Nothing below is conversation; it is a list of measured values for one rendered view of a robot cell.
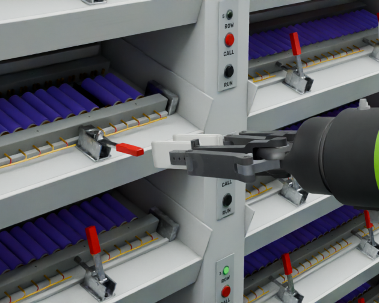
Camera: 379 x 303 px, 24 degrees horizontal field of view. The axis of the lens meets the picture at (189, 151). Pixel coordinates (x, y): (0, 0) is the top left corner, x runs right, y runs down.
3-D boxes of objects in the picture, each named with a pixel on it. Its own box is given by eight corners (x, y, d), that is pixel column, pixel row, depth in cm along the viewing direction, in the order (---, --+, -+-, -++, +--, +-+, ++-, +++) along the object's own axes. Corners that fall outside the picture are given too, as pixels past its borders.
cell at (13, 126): (-9, 112, 108) (23, 138, 105) (-22, 115, 107) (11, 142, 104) (-7, 99, 107) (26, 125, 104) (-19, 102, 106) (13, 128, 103)
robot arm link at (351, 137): (419, 89, 81) (368, 108, 75) (430, 210, 83) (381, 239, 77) (362, 91, 85) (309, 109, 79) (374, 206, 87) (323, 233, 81)
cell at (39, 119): (17, 105, 111) (50, 131, 108) (6, 108, 110) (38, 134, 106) (20, 93, 110) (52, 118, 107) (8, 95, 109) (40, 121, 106)
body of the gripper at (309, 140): (325, 207, 80) (246, 200, 87) (372, 183, 86) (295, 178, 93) (316, 127, 79) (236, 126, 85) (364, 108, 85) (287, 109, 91)
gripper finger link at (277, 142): (294, 174, 87) (287, 178, 86) (199, 174, 93) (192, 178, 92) (289, 136, 86) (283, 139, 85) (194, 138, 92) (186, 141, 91)
